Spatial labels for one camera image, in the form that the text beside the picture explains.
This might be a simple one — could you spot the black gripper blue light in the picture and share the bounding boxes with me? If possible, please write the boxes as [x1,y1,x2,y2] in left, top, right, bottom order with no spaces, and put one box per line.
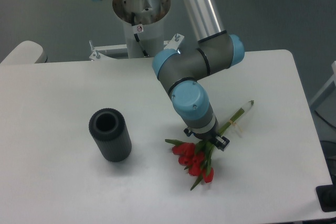
[183,126,230,152]

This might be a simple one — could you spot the red tulip bouquet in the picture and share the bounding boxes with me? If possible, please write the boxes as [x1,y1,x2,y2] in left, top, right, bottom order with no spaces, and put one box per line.
[165,100,255,190]

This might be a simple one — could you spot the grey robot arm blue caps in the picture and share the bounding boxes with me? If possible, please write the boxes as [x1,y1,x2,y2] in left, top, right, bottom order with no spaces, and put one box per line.
[99,0,245,150]

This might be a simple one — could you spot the dark grey ribbed vase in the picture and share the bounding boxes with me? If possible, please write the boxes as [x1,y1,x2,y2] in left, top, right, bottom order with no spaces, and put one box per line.
[89,108,132,162]

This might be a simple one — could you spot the black device table corner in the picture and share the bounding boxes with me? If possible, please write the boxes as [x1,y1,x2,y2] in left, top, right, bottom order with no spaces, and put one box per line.
[316,185,335,212]

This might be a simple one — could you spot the white furniture leg right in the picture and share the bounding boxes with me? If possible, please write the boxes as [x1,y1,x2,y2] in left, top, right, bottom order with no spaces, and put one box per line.
[309,61,335,110]

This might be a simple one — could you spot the white chair armrest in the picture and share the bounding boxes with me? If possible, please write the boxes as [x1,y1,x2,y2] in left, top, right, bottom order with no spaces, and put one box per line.
[1,40,48,66]

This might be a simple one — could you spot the black cable on pedestal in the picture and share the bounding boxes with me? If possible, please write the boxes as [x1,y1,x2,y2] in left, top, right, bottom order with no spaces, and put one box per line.
[133,33,149,58]

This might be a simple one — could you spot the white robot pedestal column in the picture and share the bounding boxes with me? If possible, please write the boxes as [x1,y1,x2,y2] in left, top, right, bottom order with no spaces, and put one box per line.
[112,0,171,57]

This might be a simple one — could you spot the white metal base frame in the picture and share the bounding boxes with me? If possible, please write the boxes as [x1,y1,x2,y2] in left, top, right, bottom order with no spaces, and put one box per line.
[89,33,185,61]

